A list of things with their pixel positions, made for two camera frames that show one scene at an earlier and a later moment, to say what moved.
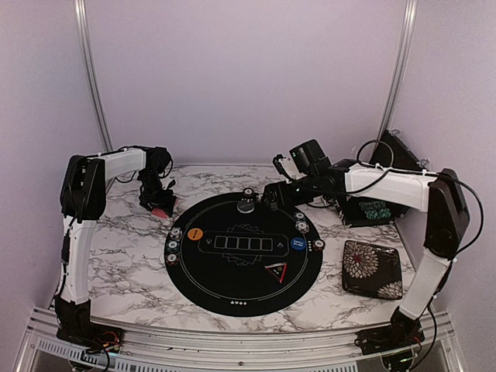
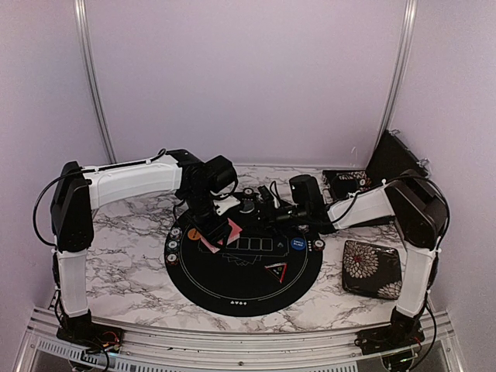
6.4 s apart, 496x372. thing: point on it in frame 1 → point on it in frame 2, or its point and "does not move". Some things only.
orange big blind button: (194, 234) does not move
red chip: (318, 245) does not move
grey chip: (176, 233) does not move
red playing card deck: (159, 213) → (233, 235)
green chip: (172, 246) does not move
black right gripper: (286, 201) → (270, 206)
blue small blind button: (298, 243) does not move
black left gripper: (165, 203) → (215, 231)
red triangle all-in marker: (277, 270) does not move
